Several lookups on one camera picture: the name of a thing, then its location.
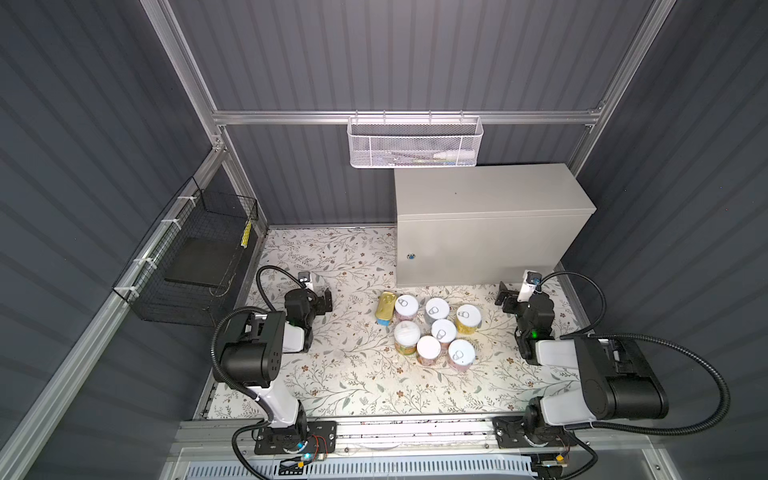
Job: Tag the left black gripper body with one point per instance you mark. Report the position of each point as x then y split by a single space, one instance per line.
321 302

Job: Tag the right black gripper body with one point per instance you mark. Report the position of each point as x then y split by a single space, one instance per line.
511 295

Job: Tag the gold rectangular tin can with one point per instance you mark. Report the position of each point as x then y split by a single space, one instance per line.
385 312

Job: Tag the orange label plastic-lid can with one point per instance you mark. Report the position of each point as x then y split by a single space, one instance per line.
428 350

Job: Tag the green yellow plastic-lid can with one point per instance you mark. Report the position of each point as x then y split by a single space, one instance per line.
406 336

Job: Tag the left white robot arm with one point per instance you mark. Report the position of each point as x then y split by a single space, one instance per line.
248 347

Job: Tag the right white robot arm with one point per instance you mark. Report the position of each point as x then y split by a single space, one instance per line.
615 380

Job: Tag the salmon label can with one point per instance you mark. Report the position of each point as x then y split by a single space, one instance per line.
444 331

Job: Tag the teal label can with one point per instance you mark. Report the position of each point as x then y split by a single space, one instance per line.
436 309

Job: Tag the beige metal cabinet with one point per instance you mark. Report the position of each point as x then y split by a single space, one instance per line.
483 225

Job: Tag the yellow black pen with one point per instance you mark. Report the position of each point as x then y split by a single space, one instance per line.
246 234

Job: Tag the pink label can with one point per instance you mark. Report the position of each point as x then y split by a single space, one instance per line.
406 307

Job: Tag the black pad in basket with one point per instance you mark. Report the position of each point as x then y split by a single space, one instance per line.
202 262

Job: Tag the white tube in basket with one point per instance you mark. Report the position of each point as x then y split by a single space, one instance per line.
457 157

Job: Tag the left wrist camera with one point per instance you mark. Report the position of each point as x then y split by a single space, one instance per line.
310 281

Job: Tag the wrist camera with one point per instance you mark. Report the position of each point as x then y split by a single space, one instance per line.
529 285
310 281

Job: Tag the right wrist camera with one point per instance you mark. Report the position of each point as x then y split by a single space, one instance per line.
529 285

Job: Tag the yellow label ring-pull can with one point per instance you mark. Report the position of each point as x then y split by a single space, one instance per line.
468 319

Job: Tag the pink ring-pull can front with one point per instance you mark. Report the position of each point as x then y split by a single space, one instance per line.
461 355

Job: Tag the black wire basket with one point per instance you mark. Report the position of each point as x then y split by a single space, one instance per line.
202 213

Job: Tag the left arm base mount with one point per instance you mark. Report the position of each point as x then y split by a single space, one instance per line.
314 437

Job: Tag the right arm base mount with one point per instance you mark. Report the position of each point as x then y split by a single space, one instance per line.
517 431

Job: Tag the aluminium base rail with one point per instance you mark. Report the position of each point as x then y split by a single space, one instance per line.
363 436

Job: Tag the white wire basket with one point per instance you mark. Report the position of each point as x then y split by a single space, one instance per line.
409 141

